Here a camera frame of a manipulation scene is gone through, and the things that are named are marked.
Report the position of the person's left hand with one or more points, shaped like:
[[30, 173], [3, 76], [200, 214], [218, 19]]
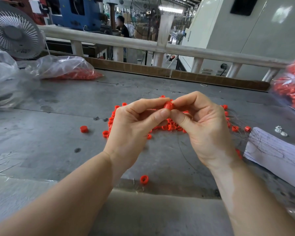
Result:
[[130, 132]]

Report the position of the person's right hand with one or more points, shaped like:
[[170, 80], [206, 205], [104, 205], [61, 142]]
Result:
[[206, 130]]

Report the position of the pile of red plastic rings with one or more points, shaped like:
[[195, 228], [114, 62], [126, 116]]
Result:
[[169, 125]]

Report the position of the person's right forearm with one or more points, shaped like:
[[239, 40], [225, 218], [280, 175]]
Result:
[[263, 199]]

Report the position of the person's left forearm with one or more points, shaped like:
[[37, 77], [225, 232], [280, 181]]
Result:
[[51, 203]]

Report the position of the brown wooden board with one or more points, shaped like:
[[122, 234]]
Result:
[[145, 68]]

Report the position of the small clear plastic piece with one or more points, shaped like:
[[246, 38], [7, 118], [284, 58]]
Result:
[[284, 133], [278, 128]]

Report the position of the white paper sheet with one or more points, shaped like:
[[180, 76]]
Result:
[[278, 158]]

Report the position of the white metal railing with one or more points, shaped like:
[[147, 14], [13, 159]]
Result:
[[122, 40]]

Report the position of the clear bag with red pieces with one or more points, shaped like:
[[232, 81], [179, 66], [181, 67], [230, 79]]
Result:
[[65, 67]]

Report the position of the large clear bag red pieces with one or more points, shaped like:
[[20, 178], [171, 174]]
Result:
[[291, 83]]

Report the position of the large grey machine cabinet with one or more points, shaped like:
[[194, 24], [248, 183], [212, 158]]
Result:
[[275, 29]]

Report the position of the blue industrial machine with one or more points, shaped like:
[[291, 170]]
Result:
[[86, 13]]

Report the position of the crumpled clear plastic bag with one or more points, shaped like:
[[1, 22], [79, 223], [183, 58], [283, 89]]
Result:
[[1, 82]]

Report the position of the white desk fan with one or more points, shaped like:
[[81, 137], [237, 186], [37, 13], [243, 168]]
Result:
[[14, 31]]

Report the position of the red industrial machine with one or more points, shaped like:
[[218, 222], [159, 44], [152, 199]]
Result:
[[14, 2]]

